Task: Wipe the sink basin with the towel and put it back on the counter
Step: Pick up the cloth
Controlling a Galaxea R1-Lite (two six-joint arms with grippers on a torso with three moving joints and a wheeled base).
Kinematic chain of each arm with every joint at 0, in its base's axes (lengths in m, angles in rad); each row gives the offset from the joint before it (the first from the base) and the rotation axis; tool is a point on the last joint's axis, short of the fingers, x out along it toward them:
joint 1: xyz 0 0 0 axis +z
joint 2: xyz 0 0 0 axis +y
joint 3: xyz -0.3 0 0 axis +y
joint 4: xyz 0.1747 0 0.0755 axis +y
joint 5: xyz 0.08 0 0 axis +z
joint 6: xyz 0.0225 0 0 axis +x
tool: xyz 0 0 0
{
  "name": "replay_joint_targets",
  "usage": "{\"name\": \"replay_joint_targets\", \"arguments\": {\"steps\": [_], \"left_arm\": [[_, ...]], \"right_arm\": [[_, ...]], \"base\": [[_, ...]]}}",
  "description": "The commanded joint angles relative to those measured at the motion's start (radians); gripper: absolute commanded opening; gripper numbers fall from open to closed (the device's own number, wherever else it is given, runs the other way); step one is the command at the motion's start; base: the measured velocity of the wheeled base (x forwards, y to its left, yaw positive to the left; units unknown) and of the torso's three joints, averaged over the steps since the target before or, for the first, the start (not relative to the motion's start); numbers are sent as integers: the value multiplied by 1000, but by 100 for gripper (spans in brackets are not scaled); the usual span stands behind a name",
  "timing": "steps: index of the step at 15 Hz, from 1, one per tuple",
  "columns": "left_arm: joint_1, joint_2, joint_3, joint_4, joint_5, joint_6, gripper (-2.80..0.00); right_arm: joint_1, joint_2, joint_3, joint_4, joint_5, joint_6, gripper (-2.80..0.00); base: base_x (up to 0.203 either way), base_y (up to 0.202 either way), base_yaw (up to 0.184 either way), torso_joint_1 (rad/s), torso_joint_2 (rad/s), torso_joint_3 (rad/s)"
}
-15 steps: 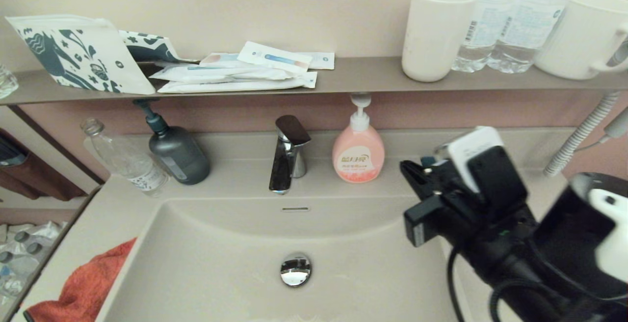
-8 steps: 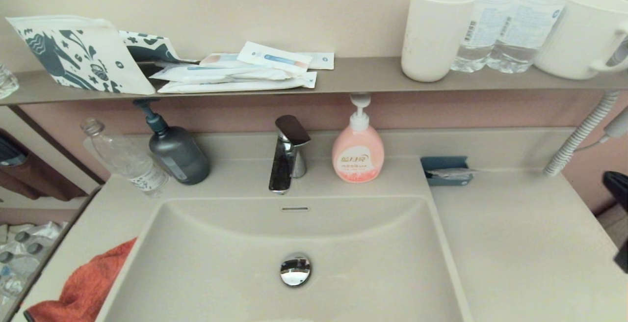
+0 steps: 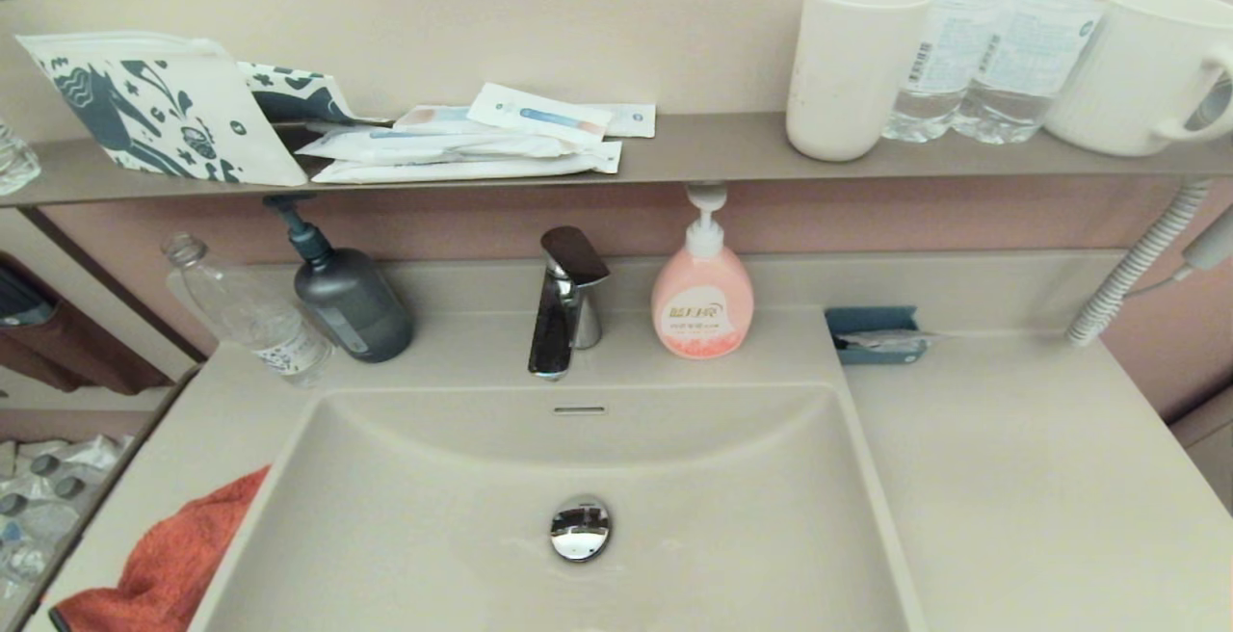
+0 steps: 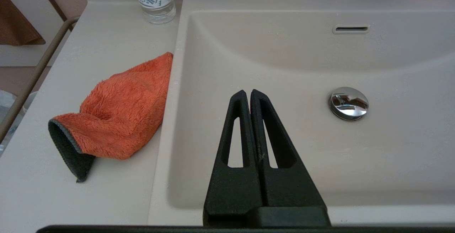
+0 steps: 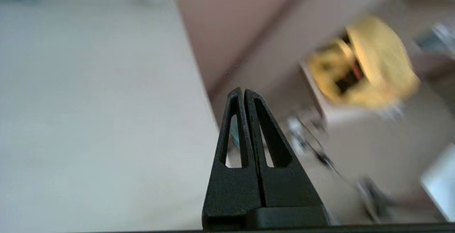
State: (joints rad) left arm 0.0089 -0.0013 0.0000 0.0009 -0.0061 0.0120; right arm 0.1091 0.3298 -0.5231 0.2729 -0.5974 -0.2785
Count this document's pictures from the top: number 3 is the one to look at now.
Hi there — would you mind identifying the chrome sink faucet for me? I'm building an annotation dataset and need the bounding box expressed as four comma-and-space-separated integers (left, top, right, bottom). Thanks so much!
527, 225, 612, 382

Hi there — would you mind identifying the orange towel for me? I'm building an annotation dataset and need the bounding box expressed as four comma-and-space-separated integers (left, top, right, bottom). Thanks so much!
50, 465, 274, 632

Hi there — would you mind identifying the beige sink basin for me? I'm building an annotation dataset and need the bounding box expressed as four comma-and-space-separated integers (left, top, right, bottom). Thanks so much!
188, 382, 926, 632

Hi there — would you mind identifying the pink soap pump bottle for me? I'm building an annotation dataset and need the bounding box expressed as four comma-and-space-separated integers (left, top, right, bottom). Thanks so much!
651, 183, 755, 360

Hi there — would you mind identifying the white sachet blue logo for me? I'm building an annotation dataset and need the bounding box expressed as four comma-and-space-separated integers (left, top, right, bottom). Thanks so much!
578, 102, 657, 139

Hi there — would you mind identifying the long white plastic packet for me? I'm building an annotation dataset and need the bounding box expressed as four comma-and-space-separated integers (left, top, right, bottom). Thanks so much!
313, 141, 623, 185

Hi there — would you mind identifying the white sachet blue orange stripe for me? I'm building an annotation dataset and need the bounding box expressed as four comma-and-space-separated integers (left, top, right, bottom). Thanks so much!
467, 83, 614, 149

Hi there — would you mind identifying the wrapped toothbrush packet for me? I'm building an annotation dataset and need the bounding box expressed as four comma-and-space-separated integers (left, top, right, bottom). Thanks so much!
296, 126, 579, 166

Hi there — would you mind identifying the chrome drain stopper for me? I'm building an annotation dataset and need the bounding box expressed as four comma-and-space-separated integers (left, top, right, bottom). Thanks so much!
550, 495, 613, 563

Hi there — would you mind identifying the white sachet pink print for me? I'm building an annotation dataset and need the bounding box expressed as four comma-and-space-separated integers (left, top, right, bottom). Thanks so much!
393, 105, 502, 132

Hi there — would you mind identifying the blue soap holder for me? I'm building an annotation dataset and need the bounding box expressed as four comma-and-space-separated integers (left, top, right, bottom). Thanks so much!
825, 306, 931, 366

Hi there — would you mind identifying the dark grey pump bottle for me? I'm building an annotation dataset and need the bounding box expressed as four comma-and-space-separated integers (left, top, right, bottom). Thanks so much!
265, 194, 415, 364

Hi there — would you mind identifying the silver sachet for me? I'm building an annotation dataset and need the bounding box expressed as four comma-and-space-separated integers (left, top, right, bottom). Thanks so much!
834, 329, 940, 356

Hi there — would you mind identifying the white tumbler cup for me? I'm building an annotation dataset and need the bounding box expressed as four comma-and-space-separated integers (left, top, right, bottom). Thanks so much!
785, 0, 933, 163

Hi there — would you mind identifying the empty clear plastic bottle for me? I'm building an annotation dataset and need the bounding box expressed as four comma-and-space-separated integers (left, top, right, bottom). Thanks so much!
162, 232, 335, 387

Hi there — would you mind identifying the small white blue patterned pouch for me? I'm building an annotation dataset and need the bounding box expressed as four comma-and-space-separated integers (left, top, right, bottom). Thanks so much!
238, 62, 391, 127

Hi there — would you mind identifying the clear water bottle white label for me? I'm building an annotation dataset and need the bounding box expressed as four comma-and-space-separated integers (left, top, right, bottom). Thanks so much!
881, 0, 1017, 144
952, 0, 1142, 146

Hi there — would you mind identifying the large white blue patterned pouch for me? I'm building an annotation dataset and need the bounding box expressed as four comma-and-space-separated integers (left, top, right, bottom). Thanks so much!
17, 32, 309, 188

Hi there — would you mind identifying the grey hair dryer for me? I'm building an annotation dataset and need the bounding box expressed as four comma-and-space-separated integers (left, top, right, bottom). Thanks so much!
1122, 203, 1233, 301

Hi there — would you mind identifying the black bin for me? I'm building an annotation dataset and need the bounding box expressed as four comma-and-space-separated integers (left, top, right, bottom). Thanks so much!
0, 256, 59, 328

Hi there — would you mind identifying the plastic wrapped water bottle pack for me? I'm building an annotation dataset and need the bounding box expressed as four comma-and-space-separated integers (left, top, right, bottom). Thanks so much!
0, 434, 136, 614

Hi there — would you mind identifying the clear drinking glass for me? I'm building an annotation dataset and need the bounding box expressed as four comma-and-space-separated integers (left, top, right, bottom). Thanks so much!
0, 117, 44, 198

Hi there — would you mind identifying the grey wall shelf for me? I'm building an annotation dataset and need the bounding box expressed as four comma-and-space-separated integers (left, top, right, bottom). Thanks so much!
0, 112, 1233, 209

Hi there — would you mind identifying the white coiled cord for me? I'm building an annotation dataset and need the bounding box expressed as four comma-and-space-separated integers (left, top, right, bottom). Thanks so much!
1063, 179, 1213, 347

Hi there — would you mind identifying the white mug with handle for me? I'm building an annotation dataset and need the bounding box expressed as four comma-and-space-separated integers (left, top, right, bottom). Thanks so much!
1043, 0, 1233, 158

